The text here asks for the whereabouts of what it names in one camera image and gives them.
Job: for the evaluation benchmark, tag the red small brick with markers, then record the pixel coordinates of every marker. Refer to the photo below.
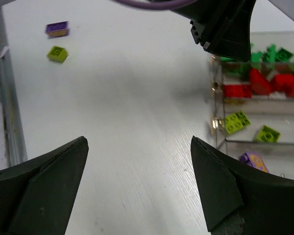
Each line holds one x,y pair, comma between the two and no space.
281,82

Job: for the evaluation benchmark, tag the green 2x2 brick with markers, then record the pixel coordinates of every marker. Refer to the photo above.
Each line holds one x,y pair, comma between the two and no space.
270,54

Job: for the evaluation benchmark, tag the small lime piece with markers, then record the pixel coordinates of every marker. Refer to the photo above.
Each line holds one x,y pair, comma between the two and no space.
267,134

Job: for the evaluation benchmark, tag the lime yellow brick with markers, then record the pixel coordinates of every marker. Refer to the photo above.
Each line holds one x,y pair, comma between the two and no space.
57,54

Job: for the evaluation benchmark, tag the green long brick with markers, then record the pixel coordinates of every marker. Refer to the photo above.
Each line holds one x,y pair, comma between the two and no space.
283,55

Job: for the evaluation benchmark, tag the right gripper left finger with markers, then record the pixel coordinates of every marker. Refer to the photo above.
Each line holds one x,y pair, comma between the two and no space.
37,196

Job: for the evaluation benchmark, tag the lilac purple brick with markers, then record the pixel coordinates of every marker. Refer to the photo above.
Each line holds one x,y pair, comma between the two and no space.
254,160

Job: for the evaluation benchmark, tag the aluminium front rail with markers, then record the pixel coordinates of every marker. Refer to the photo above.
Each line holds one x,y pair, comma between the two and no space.
15,150

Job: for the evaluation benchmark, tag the clear four-bin organizer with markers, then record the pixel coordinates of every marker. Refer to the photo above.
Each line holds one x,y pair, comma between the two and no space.
275,110

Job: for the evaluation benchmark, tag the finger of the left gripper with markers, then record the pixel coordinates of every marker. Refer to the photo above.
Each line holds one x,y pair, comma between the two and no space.
221,27

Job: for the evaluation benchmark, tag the lime small brick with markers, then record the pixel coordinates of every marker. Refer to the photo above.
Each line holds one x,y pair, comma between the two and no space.
236,122

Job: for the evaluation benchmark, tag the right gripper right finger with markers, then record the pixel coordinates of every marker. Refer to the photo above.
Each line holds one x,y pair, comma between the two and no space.
238,199

